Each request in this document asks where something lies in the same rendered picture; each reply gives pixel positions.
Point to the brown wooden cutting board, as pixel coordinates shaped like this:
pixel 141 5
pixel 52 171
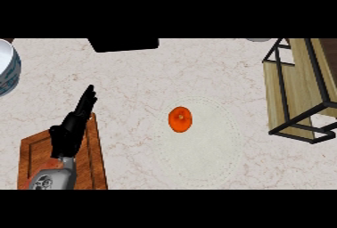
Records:
pixel 93 160

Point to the orange-red tomato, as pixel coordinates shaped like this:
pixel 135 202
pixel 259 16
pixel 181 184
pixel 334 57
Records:
pixel 181 119

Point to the round white placemat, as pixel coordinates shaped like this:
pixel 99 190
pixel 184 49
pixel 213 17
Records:
pixel 206 148

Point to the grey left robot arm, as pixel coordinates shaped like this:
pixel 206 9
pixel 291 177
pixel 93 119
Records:
pixel 55 176

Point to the pale grey round object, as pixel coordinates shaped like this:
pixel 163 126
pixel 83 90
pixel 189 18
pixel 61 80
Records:
pixel 259 39

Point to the black-framed wooden tiered shelf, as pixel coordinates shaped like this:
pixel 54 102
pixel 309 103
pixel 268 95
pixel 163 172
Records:
pixel 297 89

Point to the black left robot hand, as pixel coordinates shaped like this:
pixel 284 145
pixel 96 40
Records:
pixel 70 130

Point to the black flat appliance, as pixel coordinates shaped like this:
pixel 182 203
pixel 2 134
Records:
pixel 124 44

